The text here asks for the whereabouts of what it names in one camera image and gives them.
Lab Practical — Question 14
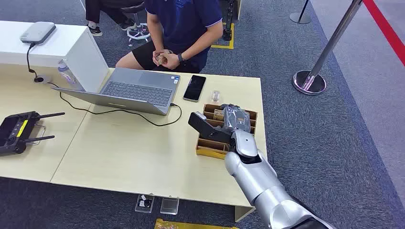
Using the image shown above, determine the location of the black equipment stand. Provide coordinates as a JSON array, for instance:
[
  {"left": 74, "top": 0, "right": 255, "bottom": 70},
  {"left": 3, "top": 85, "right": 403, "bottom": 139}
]
[{"left": 220, "top": 0, "right": 237, "bottom": 42}]

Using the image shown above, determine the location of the clear acrylic holder with badge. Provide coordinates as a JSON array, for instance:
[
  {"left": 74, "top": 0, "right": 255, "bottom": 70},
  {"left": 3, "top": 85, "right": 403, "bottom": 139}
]
[{"left": 134, "top": 194, "right": 156, "bottom": 214}]

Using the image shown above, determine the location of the yellow printed sheet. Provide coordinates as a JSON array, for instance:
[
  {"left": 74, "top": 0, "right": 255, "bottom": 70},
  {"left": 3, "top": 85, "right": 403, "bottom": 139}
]
[{"left": 154, "top": 218, "right": 240, "bottom": 229}]

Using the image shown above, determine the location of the chrome stanchion post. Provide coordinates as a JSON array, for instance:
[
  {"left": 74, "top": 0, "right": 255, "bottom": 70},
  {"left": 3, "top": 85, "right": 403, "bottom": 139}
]
[{"left": 291, "top": 0, "right": 364, "bottom": 96}]

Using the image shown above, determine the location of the grey router box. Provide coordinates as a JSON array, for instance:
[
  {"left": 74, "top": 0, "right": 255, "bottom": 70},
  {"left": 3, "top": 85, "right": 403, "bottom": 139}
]
[{"left": 19, "top": 21, "right": 57, "bottom": 45}]

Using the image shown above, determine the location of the dark stanchion post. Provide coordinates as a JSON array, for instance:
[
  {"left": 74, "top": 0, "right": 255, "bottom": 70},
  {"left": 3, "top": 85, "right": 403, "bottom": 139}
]
[{"left": 289, "top": 0, "right": 313, "bottom": 25}]

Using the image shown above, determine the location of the black remote controller with antennas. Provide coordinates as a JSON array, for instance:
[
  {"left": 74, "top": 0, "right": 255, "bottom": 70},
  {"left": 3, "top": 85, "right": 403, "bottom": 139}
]
[{"left": 0, "top": 110, "right": 66, "bottom": 156}]

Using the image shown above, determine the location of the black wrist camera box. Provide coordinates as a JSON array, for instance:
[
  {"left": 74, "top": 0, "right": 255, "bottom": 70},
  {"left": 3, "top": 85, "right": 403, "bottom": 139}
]
[{"left": 188, "top": 111, "right": 237, "bottom": 150}]

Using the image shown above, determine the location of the seated person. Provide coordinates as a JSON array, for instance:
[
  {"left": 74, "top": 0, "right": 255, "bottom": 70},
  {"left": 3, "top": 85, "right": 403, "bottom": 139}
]
[{"left": 115, "top": 0, "right": 224, "bottom": 74}]

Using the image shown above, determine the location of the round desk cable grommet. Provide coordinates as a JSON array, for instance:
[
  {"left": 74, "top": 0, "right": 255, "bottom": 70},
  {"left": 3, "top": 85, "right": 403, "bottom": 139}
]
[{"left": 33, "top": 74, "right": 51, "bottom": 85}]

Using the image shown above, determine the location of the person's left hand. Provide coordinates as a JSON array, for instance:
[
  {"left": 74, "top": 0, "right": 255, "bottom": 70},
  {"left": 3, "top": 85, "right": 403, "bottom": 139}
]
[{"left": 159, "top": 52, "right": 181, "bottom": 71}]

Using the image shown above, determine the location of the grey laptop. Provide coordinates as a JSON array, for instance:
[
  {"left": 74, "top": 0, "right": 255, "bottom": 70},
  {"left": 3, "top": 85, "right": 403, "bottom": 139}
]
[{"left": 51, "top": 67, "right": 181, "bottom": 116}]

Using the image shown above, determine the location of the black laptop power cable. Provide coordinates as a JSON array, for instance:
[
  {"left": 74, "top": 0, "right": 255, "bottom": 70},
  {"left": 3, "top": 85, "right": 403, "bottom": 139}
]
[{"left": 47, "top": 81, "right": 183, "bottom": 127}]

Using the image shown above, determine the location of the red barrier belt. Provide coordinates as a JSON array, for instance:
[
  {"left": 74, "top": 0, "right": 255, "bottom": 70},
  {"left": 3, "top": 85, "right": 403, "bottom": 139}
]
[{"left": 362, "top": 0, "right": 405, "bottom": 67}]

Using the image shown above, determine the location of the person's right hand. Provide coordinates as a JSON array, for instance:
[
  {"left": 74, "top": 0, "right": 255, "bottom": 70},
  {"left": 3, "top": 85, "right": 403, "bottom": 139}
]
[{"left": 152, "top": 48, "right": 171, "bottom": 67}]

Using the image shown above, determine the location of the clear water bottle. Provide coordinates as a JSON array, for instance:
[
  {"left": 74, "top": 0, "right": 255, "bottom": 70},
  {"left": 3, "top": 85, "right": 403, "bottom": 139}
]
[{"left": 57, "top": 60, "right": 85, "bottom": 92}]

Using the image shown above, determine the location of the black smartphone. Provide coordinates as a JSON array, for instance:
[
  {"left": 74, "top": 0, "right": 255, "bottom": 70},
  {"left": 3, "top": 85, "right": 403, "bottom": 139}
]
[{"left": 182, "top": 74, "right": 207, "bottom": 103}]

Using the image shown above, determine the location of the wooden card organizer box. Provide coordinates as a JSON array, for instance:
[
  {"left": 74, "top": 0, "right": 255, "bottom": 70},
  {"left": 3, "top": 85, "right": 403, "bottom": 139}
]
[{"left": 195, "top": 104, "right": 258, "bottom": 160}]

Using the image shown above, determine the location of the black stool with chrome base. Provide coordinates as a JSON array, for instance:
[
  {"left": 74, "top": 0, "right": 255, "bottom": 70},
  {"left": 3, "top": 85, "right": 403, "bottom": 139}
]
[{"left": 120, "top": 1, "right": 151, "bottom": 47}]

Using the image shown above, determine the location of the black router cable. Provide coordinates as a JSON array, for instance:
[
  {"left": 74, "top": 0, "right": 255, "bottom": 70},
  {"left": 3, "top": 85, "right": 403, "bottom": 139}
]
[{"left": 26, "top": 42, "right": 44, "bottom": 83}]

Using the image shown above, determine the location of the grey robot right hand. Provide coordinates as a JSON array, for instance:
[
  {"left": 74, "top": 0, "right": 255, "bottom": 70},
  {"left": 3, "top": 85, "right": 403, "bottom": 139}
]
[{"left": 220, "top": 104, "right": 252, "bottom": 134}]

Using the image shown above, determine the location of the white cabinet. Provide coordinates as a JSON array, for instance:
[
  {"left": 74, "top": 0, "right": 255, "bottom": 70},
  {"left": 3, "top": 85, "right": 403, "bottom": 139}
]
[{"left": 0, "top": 20, "right": 110, "bottom": 94}]

